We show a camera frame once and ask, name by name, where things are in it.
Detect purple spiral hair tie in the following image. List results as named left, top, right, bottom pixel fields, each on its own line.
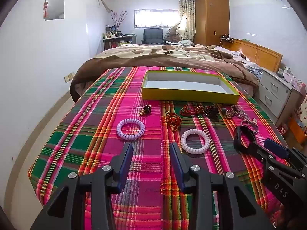
left=116, top=118, right=146, bottom=140

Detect dried flower branches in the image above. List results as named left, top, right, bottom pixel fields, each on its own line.
left=111, top=11, right=127, bottom=31

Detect black hair tie gold bells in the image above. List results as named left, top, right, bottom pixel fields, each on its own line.
left=139, top=105, right=153, bottom=117

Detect dark beaded hair clip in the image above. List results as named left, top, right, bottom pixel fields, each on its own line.
left=203, top=105, right=220, bottom=120

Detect wooden wardrobe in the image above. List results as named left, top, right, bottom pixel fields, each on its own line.
left=194, top=0, right=230, bottom=46

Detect wall mirror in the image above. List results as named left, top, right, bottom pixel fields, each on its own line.
left=44, top=0, right=66, bottom=21

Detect white drawer nightstand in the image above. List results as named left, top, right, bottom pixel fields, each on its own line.
left=259, top=67, right=304, bottom=125

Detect dark armchair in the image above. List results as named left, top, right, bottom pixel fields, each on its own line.
left=143, top=28, right=164, bottom=45

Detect pink spiral hair tie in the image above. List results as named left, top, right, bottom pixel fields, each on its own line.
left=180, top=129, right=211, bottom=154

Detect grey thin hair ring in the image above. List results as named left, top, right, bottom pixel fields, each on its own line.
left=240, top=118, right=259, bottom=135

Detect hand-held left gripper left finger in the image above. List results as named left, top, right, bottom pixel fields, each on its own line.
left=31, top=142, right=133, bottom=230

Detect black smart wristband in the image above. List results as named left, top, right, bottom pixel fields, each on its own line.
left=234, top=126, right=257, bottom=152

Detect brown teddy bear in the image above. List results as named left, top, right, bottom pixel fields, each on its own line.
left=167, top=27, right=180, bottom=42

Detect red braided bracelet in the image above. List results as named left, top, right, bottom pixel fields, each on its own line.
left=180, top=105, right=204, bottom=117

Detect patterned curtain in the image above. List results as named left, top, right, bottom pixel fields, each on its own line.
left=179, top=0, right=196, bottom=41

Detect yellow cardboard box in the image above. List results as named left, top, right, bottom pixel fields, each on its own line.
left=141, top=70, right=241, bottom=105

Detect plaid cloth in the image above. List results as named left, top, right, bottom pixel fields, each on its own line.
left=27, top=67, right=292, bottom=230

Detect wooden headboard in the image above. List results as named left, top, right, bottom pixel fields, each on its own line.
left=221, top=38, right=283, bottom=72

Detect round button hair tie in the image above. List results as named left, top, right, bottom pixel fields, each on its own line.
left=221, top=108, right=235, bottom=119

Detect red knotted cord bracelet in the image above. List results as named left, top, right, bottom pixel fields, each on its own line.
left=165, top=111, right=183, bottom=131

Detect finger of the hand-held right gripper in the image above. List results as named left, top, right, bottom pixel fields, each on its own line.
left=247, top=142, right=274, bottom=167
left=264, top=138, right=290, bottom=160

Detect purple crystal hair ornament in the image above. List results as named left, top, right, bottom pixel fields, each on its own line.
left=230, top=105, right=247, bottom=119

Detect cluttered desk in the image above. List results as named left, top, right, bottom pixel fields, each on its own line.
left=103, top=35, right=137, bottom=51

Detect window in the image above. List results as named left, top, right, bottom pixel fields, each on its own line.
left=134, top=9, right=180, bottom=28

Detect brown printed blanket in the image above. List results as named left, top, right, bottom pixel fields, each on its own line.
left=69, top=44, right=261, bottom=102

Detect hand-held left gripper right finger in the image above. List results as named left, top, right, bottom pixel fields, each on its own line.
left=169, top=142, right=274, bottom=230

